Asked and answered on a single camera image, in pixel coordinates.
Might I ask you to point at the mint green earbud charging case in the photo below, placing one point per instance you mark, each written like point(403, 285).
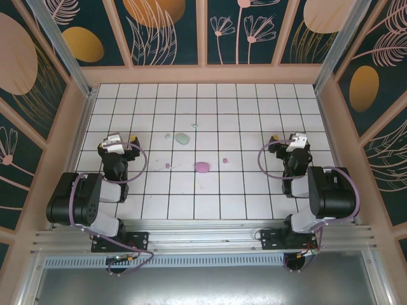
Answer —
point(182, 138)

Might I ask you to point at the pink earbud charging case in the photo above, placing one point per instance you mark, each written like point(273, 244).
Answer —
point(202, 167)

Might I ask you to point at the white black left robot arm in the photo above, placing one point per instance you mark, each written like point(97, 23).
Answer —
point(73, 197)

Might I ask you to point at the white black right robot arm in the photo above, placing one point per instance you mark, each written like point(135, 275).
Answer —
point(334, 190)

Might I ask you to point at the black base electronics housing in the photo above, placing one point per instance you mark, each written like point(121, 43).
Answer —
point(297, 263)
point(116, 268)

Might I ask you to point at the grey metal sheet panel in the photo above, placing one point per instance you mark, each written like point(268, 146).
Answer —
point(203, 286)

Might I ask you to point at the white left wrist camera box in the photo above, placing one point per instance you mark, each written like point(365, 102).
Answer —
point(114, 143)

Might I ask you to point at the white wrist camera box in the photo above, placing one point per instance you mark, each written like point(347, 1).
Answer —
point(114, 143)
point(297, 142)

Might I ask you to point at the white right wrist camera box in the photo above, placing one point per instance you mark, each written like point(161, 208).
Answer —
point(297, 142)

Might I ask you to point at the aluminium side rail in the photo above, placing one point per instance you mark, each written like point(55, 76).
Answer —
point(327, 120)
point(75, 159)

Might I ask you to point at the dark floral wall panel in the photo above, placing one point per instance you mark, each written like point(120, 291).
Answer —
point(311, 31)
point(95, 47)
point(391, 165)
point(245, 31)
point(16, 174)
point(381, 47)
point(159, 31)
point(25, 63)

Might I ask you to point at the pink wooden enclosure frame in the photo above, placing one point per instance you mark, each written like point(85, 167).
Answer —
point(203, 74)

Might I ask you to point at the aluminium corner post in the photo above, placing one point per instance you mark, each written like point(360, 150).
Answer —
point(340, 47)
point(66, 54)

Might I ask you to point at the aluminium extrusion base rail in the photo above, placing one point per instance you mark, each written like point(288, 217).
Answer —
point(203, 236)

